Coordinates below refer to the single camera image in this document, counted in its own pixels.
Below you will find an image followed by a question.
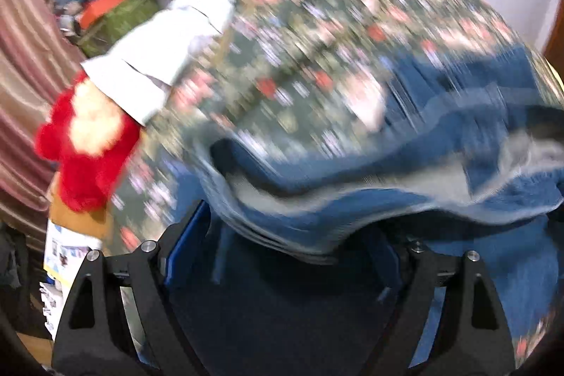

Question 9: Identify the orange box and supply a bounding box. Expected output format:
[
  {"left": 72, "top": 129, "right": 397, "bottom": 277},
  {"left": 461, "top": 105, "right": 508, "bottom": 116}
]
[{"left": 78, "top": 0, "right": 124, "bottom": 30}]

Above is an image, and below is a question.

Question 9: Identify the red plush toy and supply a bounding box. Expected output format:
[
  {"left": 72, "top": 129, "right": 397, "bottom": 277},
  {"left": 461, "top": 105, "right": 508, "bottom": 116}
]
[{"left": 35, "top": 70, "right": 141, "bottom": 212}]

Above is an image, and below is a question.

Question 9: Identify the blue denim jacket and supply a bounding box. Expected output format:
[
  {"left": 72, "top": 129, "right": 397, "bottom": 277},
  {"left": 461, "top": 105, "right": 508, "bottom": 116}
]
[{"left": 164, "top": 46, "right": 563, "bottom": 375}]

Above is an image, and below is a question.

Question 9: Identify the white shirt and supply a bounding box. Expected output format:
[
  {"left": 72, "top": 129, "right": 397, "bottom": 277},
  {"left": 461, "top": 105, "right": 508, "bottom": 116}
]
[{"left": 81, "top": 0, "right": 234, "bottom": 125}]

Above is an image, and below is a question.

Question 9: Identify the pink striped curtain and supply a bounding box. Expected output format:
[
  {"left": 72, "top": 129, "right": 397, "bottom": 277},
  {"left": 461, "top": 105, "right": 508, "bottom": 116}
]
[{"left": 1, "top": 0, "right": 83, "bottom": 251}]

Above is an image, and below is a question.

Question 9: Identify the floral green bedspread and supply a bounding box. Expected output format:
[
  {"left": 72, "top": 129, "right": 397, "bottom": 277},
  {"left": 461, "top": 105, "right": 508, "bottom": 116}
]
[{"left": 109, "top": 0, "right": 563, "bottom": 375}]

